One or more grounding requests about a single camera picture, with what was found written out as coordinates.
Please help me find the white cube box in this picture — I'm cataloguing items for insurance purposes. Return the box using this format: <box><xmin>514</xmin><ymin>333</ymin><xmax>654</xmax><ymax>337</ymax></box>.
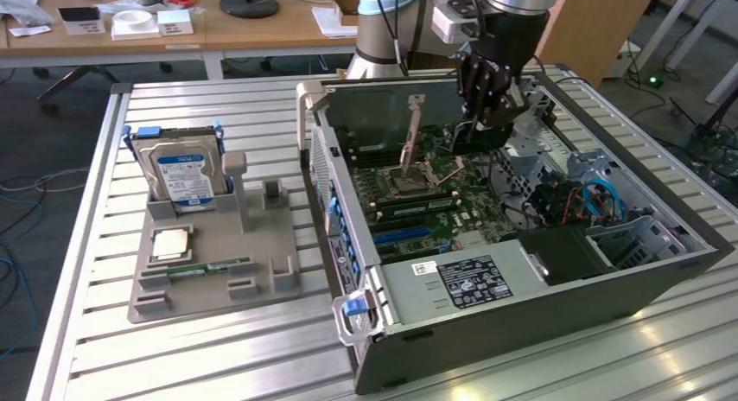
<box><xmin>156</xmin><ymin>10</ymin><xmax>195</xmax><ymax>37</ymax></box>

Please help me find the blue expansion slot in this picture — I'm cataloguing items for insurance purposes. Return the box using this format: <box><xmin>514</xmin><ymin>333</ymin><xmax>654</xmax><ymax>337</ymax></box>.
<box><xmin>371</xmin><ymin>226</ymin><xmax>431</xmax><ymax>245</ymax></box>

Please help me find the blue wire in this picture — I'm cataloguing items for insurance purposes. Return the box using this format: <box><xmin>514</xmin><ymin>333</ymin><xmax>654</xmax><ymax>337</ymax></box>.
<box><xmin>579</xmin><ymin>180</ymin><xmax>627</xmax><ymax>223</ymax></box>

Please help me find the RAM stick with label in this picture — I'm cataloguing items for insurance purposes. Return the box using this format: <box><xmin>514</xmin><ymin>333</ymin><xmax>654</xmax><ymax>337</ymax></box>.
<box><xmin>377</xmin><ymin>196</ymin><xmax>456</xmax><ymax>219</ymax></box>

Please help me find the grey parts rack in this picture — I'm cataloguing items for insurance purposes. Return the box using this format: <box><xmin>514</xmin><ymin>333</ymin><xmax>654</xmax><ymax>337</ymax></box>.
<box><xmin>125</xmin><ymin>151</ymin><xmax>304</xmax><ymax>324</ymax></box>

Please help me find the white floor cable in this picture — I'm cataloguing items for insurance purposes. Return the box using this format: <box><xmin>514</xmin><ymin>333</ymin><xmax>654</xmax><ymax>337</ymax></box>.
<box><xmin>0</xmin><ymin>167</ymin><xmax>88</xmax><ymax>193</ymax></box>

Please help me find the wooden cabinet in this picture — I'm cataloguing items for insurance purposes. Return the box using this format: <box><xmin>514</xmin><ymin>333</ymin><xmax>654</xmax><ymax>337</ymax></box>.
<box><xmin>535</xmin><ymin>0</ymin><xmax>662</xmax><ymax>86</ymax></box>

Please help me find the blue floor cable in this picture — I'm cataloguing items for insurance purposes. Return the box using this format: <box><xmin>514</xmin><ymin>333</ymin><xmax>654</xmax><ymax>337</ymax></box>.
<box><xmin>0</xmin><ymin>193</ymin><xmax>45</xmax><ymax>359</ymax></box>

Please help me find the grey power supply unit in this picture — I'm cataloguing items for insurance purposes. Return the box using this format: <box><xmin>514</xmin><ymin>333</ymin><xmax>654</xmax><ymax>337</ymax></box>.
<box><xmin>377</xmin><ymin>239</ymin><xmax>547</xmax><ymax>327</ymax></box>

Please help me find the black round lamp base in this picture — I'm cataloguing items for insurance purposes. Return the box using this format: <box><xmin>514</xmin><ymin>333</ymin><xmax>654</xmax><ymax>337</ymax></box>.
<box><xmin>217</xmin><ymin>0</ymin><xmax>281</xmax><ymax>18</ymax></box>

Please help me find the flat white box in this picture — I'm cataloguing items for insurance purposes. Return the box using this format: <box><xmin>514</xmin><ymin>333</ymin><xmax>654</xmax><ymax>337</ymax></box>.
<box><xmin>109</xmin><ymin>20</ymin><xmax>161</xmax><ymax>41</ymax></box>

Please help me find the green RAM stick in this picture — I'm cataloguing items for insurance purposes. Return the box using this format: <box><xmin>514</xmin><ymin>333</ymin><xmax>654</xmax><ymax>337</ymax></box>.
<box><xmin>141</xmin><ymin>257</ymin><xmax>253</xmax><ymax>276</ymax></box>

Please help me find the metal disk bay cage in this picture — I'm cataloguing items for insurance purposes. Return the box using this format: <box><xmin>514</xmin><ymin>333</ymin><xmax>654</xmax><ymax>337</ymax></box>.
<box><xmin>488</xmin><ymin>111</ymin><xmax>578</xmax><ymax>194</ymax></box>

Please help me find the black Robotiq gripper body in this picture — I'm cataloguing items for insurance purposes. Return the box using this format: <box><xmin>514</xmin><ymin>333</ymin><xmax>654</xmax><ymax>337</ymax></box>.
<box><xmin>471</xmin><ymin>10</ymin><xmax>548</xmax><ymax>78</ymax></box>

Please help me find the black graphics card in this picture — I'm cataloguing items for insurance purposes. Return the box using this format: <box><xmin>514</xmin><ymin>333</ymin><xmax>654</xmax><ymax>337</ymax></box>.
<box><xmin>396</xmin><ymin>93</ymin><xmax>514</xmax><ymax>177</ymax></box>

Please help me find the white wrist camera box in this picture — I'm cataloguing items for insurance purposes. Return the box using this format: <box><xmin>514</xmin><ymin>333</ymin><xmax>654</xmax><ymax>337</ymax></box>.
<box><xmin>431</xmin><ymin>5</ymin><xmax>479</xmax><ymax>43</ymax></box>

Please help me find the hard disk in blue caddy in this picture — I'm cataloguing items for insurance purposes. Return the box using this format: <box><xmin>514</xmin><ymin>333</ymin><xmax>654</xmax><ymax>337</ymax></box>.
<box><xmin>123</xmin><ymin>122</ymin><xmax>225</xmax><ymax>212</ymax></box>

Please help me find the black cable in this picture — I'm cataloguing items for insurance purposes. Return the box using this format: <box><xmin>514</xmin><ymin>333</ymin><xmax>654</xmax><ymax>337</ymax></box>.
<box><xmin>532</xmin><ymin>54</ymin><xmax>578</xmax><ymax>82</ymax></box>

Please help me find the metal socket cover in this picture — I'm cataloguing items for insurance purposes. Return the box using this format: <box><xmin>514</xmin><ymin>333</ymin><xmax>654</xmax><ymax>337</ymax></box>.
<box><xmin>428</xmin><ymin>152</ymin><xmax>471</xmax><ymax>181</ymax></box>

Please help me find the clear plastic bag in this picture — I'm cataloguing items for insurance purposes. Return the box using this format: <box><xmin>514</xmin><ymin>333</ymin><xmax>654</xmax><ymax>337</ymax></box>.
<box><xmin>0</xmin><ymin>0</ymin><xmax>56</xmax><ymax>26</ymax></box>

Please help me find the open dark grey PC case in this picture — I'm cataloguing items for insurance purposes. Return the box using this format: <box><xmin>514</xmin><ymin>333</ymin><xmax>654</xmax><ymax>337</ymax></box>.
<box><xmin>295</xmin><ymin>70</ymin><xmax>738</xmax><ymax>396</ymax></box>

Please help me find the wooden desk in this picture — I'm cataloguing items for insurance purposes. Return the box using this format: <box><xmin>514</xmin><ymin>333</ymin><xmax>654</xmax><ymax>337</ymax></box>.
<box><xmin>204</xmin><ymin>0</ymin><xmax>439</xmax><ymax>80</ymax></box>
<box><xmin>0</xmin><ymin>0</ymin><xmax>208</xmax><ymax>80</ymax></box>

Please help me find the silver CPU chip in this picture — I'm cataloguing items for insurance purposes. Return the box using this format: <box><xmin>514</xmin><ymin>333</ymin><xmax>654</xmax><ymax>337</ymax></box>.
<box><xmin>149</xmin><ymin>227</ymin><xmax>192</xmax><ymax>260</ymax></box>

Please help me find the CPU socket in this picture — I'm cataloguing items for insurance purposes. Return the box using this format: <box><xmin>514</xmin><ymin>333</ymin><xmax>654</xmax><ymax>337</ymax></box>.
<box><xmin>385</xmin><ymin>162</ymin><xmax>431</xmax><ymax>190</ymax></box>

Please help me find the white paper stack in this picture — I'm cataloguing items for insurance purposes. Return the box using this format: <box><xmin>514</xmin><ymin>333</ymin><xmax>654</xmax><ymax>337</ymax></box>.
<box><xmin>311</xmin><ymin>5</ymin><xmax>360</xmax><ymax>39</ymax></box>

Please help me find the black chair base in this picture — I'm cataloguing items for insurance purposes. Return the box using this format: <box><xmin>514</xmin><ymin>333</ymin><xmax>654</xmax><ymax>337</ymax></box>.
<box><xmin>37</xmin><ymin>63</ymin><xmax>173</xmax><ymax>112</ymax></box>

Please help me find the white box with black top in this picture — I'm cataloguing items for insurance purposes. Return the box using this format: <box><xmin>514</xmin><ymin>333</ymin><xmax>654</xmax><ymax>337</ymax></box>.
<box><xmin>56</xmin><ymin>6</ymin><xmax>105</xmax><ymax>35</ymax></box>

